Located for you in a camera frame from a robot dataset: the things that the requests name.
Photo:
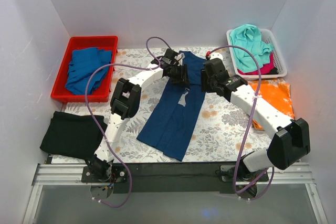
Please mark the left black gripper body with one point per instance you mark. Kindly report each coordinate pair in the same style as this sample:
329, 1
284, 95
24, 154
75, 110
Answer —
181, 74

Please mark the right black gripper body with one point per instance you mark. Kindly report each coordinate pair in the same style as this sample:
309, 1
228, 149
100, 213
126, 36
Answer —
207, 80

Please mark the dark blue t shirt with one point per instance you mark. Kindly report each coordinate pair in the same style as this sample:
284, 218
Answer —
170, 127

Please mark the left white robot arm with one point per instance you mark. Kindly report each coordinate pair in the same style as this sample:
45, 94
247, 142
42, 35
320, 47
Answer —
125, 103

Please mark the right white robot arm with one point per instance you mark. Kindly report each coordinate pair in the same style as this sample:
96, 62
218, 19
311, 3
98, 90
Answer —
290, 140

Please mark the magenta shirt in basket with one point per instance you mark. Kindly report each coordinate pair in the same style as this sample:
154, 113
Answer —
266, 68

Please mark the teal t shirt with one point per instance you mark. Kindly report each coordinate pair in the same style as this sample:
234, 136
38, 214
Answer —
249, 37

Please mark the orange tie-dye folded shirt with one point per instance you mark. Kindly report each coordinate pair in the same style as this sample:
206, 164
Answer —
277, 93

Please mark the white plastic basket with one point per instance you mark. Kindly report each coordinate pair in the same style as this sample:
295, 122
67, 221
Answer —
279, 63

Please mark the red plastic bin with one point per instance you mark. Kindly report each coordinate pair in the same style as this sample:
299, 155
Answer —
60, 93

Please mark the blue shirt in red bin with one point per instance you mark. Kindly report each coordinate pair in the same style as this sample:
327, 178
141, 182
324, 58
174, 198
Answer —
83, 64

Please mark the black folded shirt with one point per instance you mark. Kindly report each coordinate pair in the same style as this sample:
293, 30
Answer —
72, 136

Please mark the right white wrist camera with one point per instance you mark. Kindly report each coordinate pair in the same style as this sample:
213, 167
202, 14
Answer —
214, 57

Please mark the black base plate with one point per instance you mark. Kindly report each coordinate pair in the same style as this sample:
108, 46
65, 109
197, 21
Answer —
167, 177

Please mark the aluminium mounting rail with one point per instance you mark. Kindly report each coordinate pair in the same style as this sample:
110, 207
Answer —
59, 196

